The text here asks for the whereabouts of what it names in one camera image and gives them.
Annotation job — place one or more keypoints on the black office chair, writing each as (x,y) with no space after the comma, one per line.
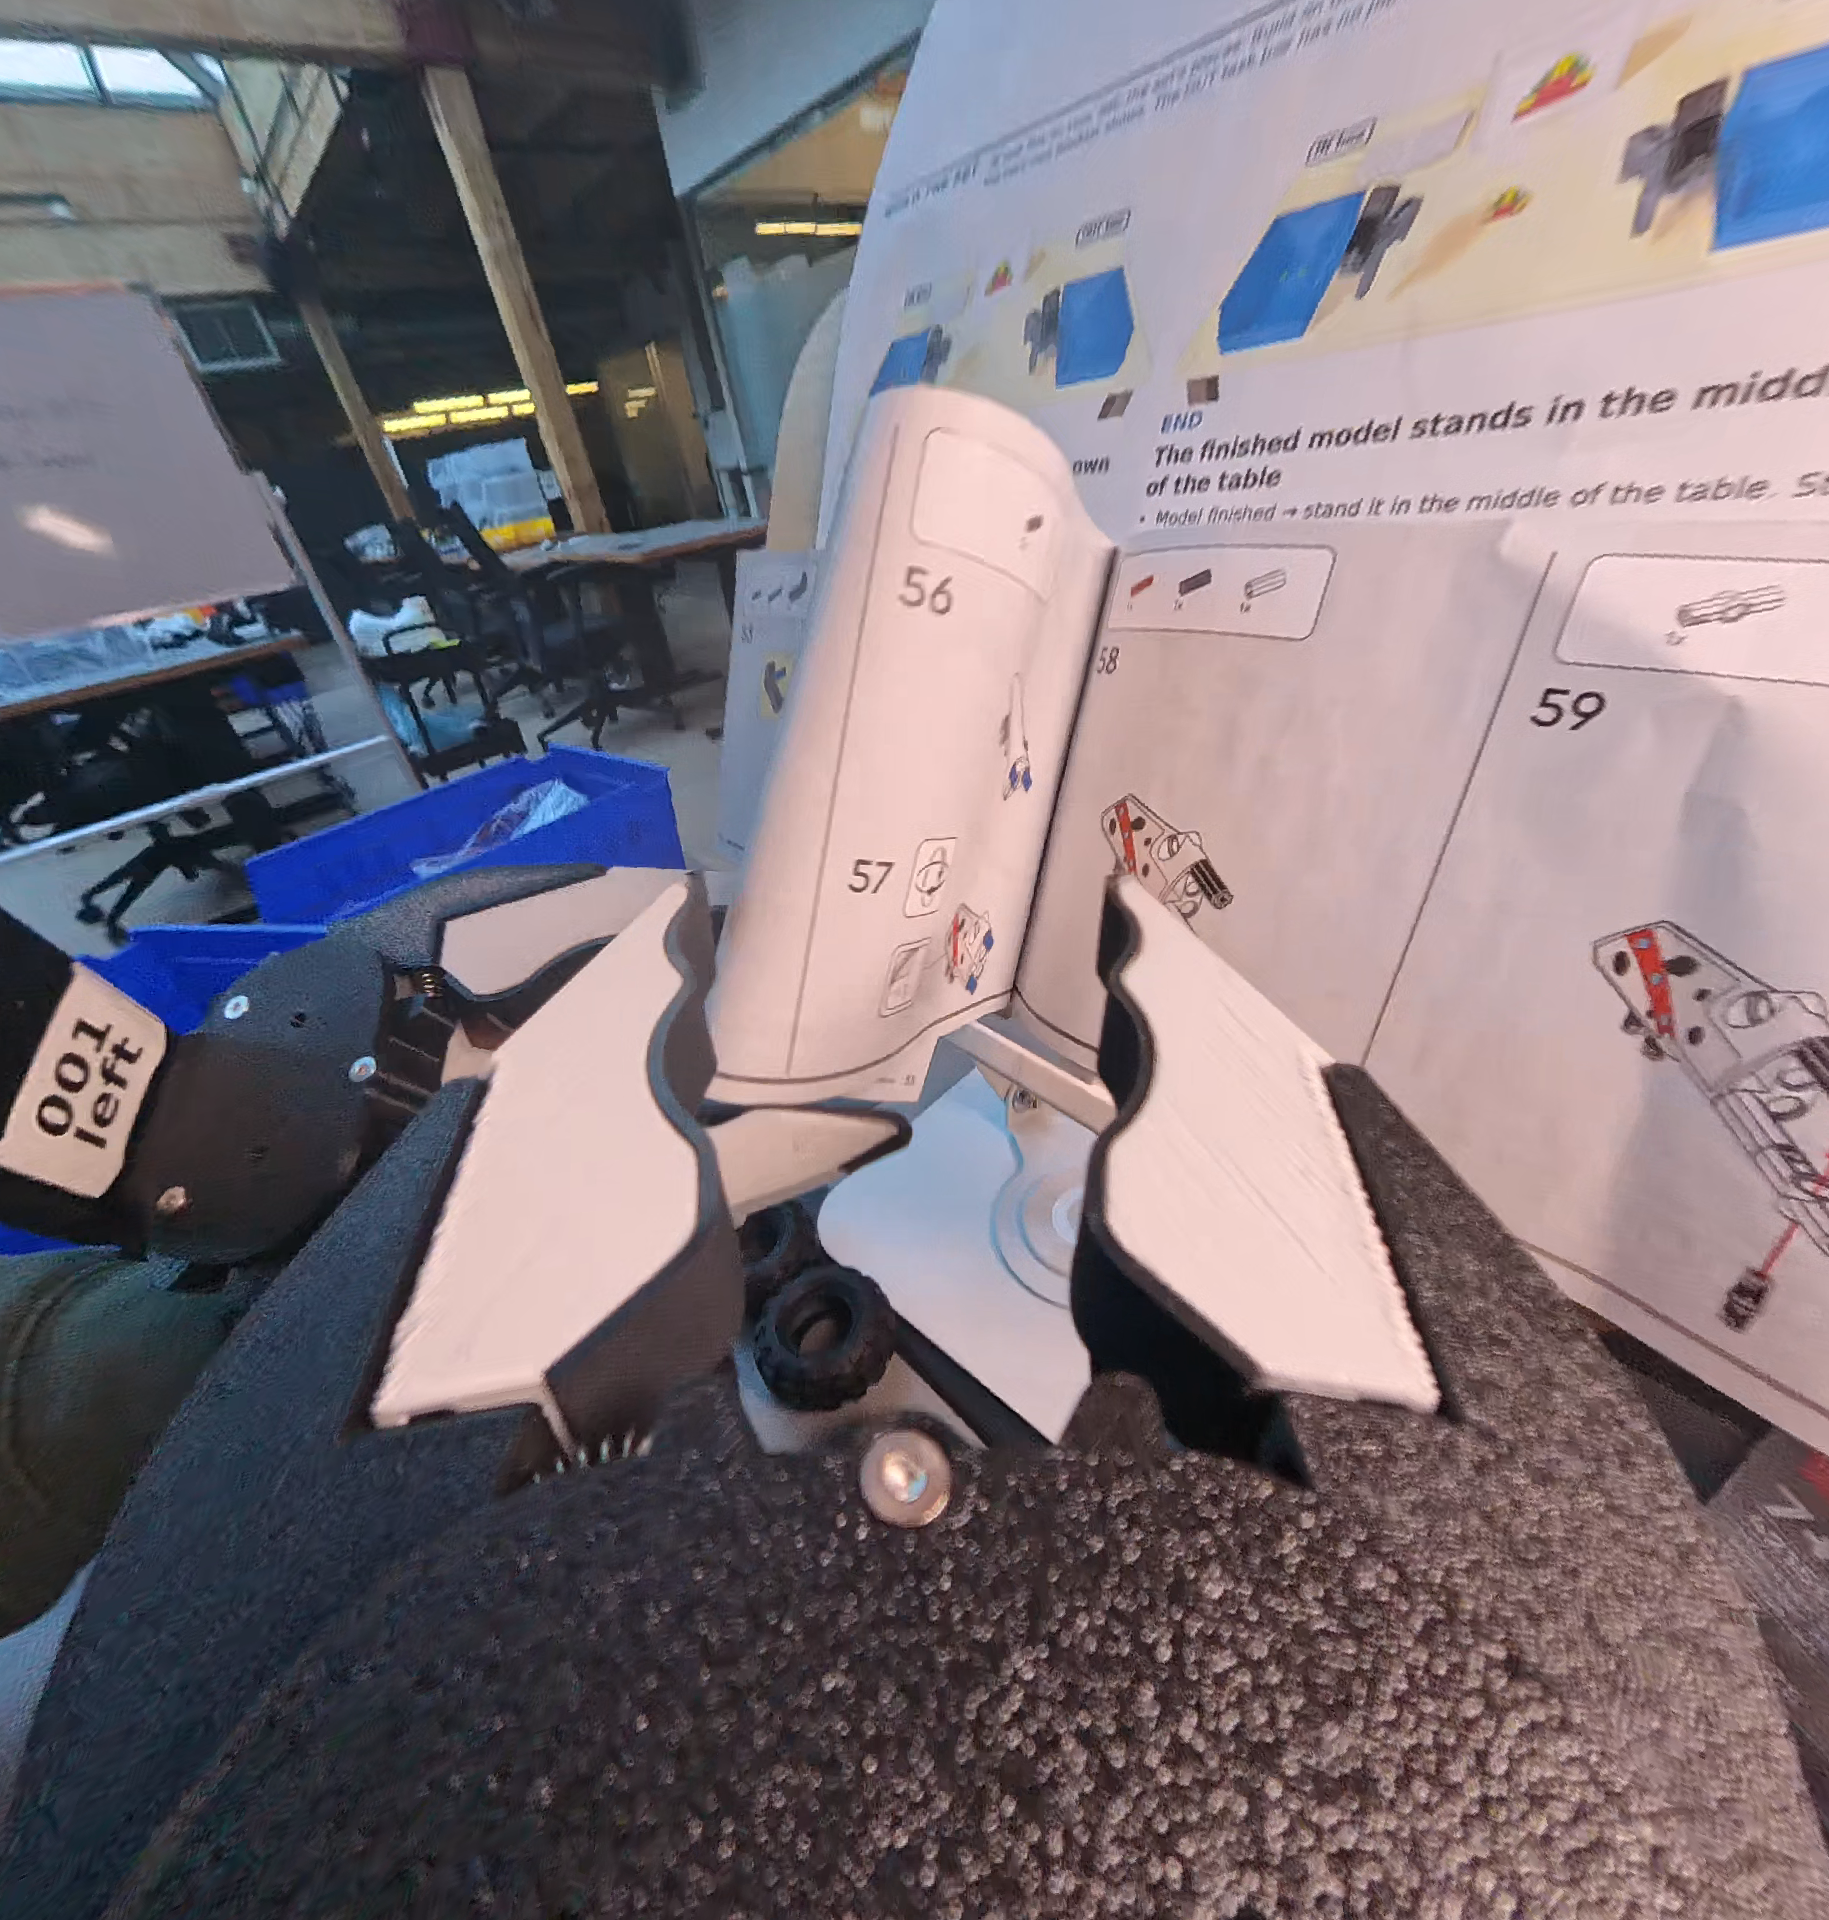
(466,645)

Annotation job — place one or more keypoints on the black knobby toy tyre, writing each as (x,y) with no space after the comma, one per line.
(826,1337)
(772,1237)

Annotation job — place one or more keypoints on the person's left forearm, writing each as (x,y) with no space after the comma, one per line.
(75,1412)

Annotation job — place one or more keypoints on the clear plastic bag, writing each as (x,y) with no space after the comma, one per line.
(511,817)

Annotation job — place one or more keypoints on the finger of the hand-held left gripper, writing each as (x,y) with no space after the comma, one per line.
(541,938)
(796,1147)

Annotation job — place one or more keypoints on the instruction booklet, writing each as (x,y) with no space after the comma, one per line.
(1455,900)

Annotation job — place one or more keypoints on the white whiteboard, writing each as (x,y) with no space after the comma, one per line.
(107,452)

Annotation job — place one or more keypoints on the white book stand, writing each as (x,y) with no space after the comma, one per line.
(975,1230)

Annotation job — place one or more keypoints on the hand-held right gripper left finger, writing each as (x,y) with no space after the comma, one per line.
(556,1202)

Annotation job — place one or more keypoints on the printed instruction sheet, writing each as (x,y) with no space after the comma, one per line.
(1365,180)

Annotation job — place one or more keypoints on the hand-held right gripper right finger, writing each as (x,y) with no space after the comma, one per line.
(1261,1202)

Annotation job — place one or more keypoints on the blue storage bin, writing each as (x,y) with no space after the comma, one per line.
(195,977)
(345,857)

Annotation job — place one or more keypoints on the toy truck set box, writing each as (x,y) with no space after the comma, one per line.
(1801,1592)

